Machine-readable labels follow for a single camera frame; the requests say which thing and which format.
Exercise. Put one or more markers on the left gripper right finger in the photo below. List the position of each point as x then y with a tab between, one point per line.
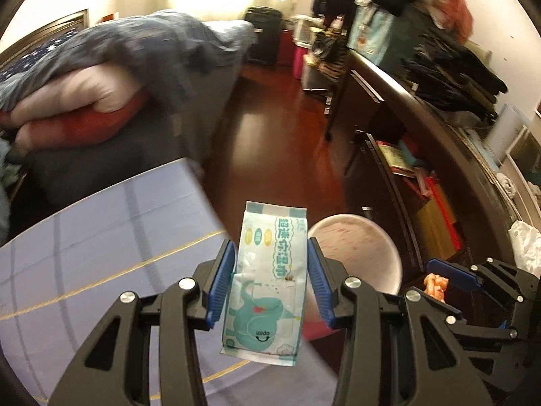
397	350

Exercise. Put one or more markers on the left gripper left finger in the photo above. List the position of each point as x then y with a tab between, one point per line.
112	365

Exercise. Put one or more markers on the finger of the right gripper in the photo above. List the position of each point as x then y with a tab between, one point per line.
473	329
515	290

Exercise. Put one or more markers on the orange scrap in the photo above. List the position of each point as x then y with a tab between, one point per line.
436	286

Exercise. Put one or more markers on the wet wipes pack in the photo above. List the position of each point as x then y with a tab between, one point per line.
264	316

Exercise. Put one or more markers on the pink round trash bin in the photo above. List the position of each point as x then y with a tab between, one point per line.
363	247

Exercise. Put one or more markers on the blue woven table cloth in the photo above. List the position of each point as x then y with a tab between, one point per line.
59	278

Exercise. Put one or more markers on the dark wooden desk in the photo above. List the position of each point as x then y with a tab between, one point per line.
422	181

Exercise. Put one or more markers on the teal fleece blanket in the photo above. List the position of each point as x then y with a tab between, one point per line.
9	175

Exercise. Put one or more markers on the clothes pile on desk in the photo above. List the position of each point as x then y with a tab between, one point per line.
428	53

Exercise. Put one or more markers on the dark navy mattress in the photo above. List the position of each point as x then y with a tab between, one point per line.
154	136

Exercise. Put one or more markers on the pink red folded quilt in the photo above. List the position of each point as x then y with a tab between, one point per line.
82	107

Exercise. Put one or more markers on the teal printed tote bag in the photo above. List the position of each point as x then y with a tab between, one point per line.
370	33

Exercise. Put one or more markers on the dark blue patterned duvet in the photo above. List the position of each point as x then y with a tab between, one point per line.
162	51

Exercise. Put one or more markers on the wooden headboard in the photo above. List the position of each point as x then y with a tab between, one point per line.
78	20

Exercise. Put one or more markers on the black suitcase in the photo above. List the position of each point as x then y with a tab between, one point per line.
267	25

